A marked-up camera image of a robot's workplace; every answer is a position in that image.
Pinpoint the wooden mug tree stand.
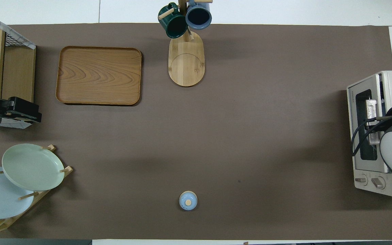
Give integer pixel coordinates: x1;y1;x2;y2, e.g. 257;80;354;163
159;0;213;87

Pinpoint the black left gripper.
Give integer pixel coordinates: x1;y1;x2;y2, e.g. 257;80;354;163
0;97;42;124

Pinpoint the small blue jar cork lid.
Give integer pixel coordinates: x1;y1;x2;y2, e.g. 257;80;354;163
179;191;198;211

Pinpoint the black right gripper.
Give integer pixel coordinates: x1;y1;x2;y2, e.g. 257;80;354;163
373;119;389;135

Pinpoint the brown table mat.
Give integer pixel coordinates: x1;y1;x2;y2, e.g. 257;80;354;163
0;23;392;240

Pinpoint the wooden plate rack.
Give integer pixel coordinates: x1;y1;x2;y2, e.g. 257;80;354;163
0;145;74;233

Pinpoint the blue grey mug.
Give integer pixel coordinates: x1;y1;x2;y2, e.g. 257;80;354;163
185;0;212;30

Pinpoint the wooden shelf with wire mesh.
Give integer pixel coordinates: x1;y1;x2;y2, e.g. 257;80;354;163
0;9;36;129

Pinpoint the dark green mug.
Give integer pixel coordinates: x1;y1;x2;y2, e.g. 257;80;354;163
158;3;189;38

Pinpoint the pale green plate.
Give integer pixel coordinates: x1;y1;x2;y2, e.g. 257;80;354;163
2;144;65;191

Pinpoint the rectangular wooden tray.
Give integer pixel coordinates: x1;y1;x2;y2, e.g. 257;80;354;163
55;46;143;106

